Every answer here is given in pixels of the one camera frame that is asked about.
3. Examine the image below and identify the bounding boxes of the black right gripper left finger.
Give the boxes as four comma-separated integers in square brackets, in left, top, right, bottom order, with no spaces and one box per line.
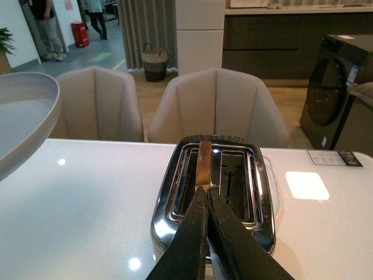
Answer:
[147,186,209,279]

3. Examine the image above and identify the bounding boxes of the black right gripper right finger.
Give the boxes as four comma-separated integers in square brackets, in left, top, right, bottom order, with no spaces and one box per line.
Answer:
[207,188,293,279]

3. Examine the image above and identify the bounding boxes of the slice of brown bread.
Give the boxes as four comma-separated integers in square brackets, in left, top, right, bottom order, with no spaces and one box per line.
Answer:
[195,141,212,191]

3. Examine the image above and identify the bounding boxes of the grey round plate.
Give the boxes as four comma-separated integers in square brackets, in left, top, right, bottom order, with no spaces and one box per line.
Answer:
[1,72,62,180]

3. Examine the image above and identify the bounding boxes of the silver two-slot toaster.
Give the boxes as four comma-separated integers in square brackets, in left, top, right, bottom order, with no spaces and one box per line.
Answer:
[150,134,283,280]

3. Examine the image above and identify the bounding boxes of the black white label card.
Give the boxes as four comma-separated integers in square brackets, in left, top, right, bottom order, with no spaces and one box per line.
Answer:
[307,150,363,167]

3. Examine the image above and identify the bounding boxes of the beige chair on right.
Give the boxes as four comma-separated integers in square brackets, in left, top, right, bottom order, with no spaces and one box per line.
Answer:
[147,68,290,148]

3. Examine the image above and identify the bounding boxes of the beige chair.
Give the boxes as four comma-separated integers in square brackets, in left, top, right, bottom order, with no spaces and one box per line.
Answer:
[50,66,144,142]
[147,68,290,148]

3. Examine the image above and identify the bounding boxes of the dark front-load washing machine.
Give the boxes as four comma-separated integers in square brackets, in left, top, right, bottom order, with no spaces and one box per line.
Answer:
[300,34,372,149]

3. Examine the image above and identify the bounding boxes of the beige chair on left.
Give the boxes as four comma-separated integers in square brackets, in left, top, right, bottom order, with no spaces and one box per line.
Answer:
[50,66,144,142]

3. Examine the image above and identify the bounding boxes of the woven laundry basket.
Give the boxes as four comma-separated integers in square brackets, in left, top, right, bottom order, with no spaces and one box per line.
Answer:
[142,43,168,82]

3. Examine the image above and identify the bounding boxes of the dark kitchen counter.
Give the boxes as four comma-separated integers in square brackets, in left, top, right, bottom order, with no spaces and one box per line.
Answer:
[222,4,372,80]

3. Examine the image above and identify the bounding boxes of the white tall cabinet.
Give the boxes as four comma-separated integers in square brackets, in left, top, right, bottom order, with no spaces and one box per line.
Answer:
[175,1,226,76]

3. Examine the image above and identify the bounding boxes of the grey curtain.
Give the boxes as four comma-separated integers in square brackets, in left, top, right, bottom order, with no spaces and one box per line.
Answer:
[117,0,178,71]

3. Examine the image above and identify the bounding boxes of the white microwave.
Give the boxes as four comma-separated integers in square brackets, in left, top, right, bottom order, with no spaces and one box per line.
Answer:
[229,0,270,9]

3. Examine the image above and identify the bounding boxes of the red bin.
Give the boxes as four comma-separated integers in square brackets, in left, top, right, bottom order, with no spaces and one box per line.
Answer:
[71,22,89,48]

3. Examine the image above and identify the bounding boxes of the person in white shirt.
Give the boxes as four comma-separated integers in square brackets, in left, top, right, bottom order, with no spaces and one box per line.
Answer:
[85,0,107,40]

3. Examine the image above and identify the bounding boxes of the green potted plant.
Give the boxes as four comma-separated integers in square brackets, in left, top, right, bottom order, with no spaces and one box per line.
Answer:
[1,27,15,75]

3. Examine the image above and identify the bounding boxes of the person in dark clothes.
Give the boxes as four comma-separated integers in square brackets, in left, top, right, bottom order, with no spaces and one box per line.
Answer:
[27,0,67,61]

